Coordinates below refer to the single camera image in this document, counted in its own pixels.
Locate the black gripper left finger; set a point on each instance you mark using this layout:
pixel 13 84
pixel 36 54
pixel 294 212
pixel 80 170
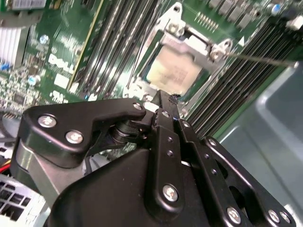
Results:
pixel 61 123

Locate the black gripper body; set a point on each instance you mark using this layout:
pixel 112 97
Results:
pixel 106 196

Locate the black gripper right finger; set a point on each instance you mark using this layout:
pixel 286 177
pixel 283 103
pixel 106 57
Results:
pixel 198 151

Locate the silver CPU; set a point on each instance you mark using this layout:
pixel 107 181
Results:
pixel 172 68

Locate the metal socket cover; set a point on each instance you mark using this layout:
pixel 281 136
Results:
pixel 183 46

